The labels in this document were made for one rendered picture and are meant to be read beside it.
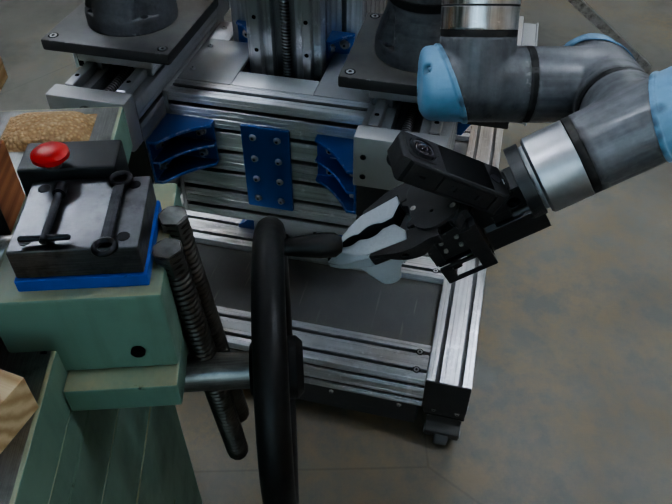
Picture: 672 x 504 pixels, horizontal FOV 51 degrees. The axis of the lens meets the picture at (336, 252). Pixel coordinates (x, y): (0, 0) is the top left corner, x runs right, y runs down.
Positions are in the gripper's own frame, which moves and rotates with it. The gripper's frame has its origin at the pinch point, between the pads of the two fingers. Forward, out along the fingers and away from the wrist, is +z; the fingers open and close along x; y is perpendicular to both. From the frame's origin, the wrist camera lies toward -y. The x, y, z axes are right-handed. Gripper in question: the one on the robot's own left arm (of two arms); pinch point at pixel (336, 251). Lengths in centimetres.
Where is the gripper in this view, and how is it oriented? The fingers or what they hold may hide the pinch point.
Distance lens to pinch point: 70.0
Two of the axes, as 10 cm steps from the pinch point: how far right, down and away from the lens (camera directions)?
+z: -8.6, 4.1, 3.1
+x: -0.8, -7.0, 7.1
